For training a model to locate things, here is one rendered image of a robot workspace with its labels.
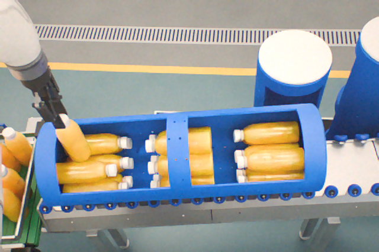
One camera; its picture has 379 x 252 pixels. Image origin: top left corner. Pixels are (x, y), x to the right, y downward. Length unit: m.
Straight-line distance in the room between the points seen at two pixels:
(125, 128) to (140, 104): 1.39
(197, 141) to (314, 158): 0.35
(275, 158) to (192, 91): 1.65
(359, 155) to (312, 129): 0.38
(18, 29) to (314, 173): 0.89
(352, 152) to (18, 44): 1.18
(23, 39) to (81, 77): 2.20
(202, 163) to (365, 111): 0.92
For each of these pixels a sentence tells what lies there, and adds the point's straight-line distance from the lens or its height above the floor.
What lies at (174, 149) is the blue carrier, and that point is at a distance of 1.30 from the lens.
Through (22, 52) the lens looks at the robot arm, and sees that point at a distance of 1.03.
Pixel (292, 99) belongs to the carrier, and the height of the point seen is 0.57.
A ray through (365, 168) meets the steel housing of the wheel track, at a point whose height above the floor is 0.93.
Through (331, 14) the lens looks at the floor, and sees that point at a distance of 3.49.
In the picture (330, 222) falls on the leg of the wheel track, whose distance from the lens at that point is 1.88.
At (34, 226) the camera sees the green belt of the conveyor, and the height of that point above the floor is 0.89.
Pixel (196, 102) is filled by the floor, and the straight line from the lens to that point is 2.90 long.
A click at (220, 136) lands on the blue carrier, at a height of 1.01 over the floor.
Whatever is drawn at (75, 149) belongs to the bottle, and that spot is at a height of 1.22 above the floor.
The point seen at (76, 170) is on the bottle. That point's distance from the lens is 1.43.
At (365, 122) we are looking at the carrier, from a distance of 2.11.
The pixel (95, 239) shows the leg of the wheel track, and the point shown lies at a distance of 1.94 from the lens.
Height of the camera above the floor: 2.35
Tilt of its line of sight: 57 degrees down
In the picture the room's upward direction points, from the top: 8 degrees counter-clockwise
